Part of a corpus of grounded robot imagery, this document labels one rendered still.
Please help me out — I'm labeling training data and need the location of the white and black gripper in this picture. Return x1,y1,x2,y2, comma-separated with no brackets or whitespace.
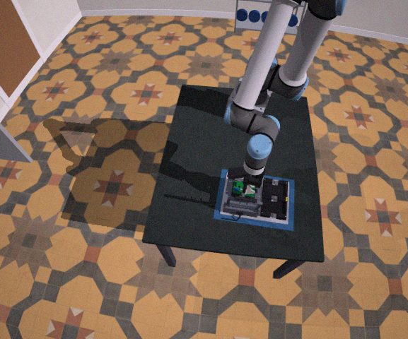
242,168,265,197

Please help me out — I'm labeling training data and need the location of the green circuit board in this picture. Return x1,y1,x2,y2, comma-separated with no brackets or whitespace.
233,181,255,197

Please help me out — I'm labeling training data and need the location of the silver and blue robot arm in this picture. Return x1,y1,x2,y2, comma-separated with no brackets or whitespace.
224,0,347,179

